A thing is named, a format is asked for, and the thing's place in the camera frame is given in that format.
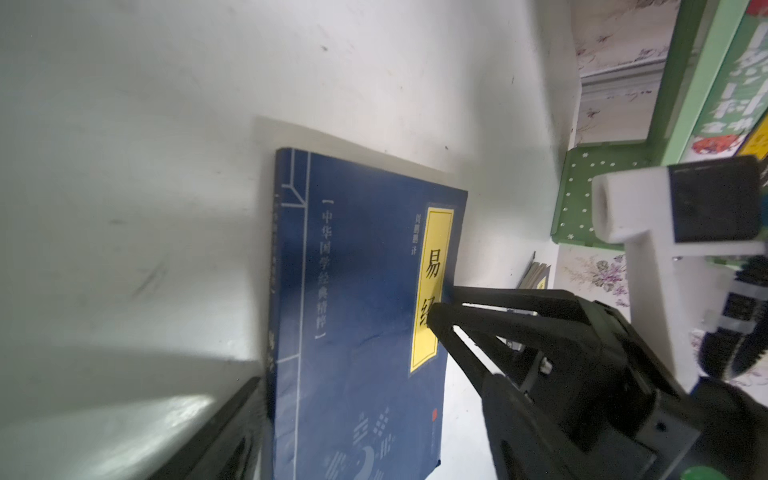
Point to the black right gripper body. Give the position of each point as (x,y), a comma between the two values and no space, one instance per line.
(590,373)

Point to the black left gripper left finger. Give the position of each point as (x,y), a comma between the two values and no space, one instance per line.
(227,446)

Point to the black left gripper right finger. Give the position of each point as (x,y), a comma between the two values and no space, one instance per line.
(526,444)

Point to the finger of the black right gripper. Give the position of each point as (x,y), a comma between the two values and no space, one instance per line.
(497,334)
(516,300)

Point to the green nature encyclopedia book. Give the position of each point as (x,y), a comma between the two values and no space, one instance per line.
(738,98)

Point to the yellow cartoon cover book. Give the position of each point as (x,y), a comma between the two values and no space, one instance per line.
(756,143)

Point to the green metal bookshelf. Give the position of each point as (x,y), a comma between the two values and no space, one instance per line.
(700,39)

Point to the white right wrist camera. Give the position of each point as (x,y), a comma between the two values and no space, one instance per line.
(672,221)

